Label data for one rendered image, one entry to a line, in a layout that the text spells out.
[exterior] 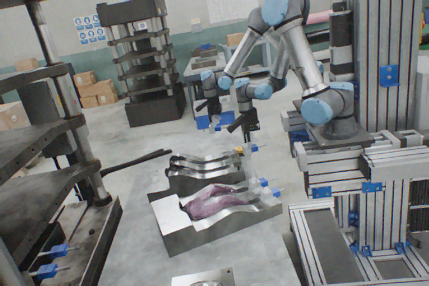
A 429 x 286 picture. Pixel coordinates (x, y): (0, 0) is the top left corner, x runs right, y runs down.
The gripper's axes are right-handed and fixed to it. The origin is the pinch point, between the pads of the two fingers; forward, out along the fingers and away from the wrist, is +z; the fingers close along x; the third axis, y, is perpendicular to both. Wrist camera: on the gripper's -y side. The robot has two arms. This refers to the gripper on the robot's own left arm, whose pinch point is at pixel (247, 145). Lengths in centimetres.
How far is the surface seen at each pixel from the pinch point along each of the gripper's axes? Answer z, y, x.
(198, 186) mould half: 10.3, -30.0, -10.1
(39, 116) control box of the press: -35, -100, 19
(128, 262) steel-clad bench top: 15, -64, -46
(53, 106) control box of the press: -38, -91, 18
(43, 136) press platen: -33, -88, -15
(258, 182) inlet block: 7.1, -3.3, -26.3
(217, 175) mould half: 6.5, -19.7, -10.9
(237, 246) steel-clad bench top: 15, -22, -55
